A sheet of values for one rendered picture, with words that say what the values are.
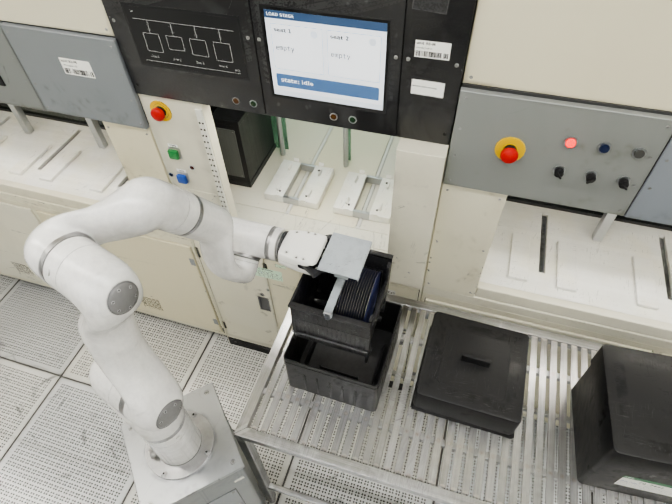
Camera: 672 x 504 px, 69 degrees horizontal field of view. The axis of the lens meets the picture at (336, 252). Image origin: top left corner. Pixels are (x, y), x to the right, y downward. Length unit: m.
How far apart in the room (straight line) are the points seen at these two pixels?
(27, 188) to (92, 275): 1.50
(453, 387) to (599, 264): 0.69
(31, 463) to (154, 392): 1.55
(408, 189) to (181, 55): 0.67
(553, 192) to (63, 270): 1.07
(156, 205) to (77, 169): 1.42
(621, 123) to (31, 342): 2.69
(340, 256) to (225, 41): 0.58
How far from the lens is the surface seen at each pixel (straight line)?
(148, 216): 0.92
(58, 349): 2.86
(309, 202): 1.82
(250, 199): 1.91
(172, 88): 1.47
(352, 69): 1.21
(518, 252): 1.76
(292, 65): 1.25
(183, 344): 2.62
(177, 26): 1.36
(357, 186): 1.87
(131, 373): 1.09
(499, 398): 1.48
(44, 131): 2.63
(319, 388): 1.49
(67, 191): 2.23
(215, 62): 1.35
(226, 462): 1.50
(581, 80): 1.18
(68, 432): 2.62
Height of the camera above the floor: 2.16
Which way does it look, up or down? 50 degrees down
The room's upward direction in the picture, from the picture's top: 2 degrees counter-clockwise
